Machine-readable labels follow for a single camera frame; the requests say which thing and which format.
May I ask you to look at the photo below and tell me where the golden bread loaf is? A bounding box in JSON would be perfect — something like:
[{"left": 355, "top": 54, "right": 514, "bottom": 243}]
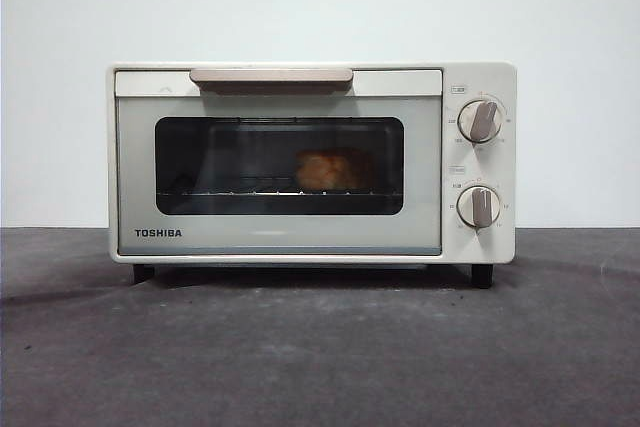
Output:
[{"left": 294, "top": 147, "right": 377, "bottom": 194}]

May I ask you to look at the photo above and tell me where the glass oven door with handle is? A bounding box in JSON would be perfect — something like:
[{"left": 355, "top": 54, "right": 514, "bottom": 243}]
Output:
[{"left": 114, "top": 68, "right": 444, "bottom": 256}]

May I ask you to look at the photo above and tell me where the cream oven knob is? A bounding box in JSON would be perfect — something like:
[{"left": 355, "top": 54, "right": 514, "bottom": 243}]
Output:
[
  {"left": 457, "top": 185, "right": 502, "bottom": 229},
  {"left": 458, "top": 98, "right": 504, "bottom": 144}
]

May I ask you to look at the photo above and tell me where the cream Toshiba toaster oven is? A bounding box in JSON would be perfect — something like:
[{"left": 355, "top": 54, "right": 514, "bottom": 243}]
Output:
[{"left": 105, "top": 60, "right": 519, "bottom": 290}]

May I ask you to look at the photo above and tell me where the metal wire oven rack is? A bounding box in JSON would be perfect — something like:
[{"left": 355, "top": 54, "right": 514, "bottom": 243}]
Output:
[{"left": 156, "top": 175, "right": 403, "bottom": 198}]

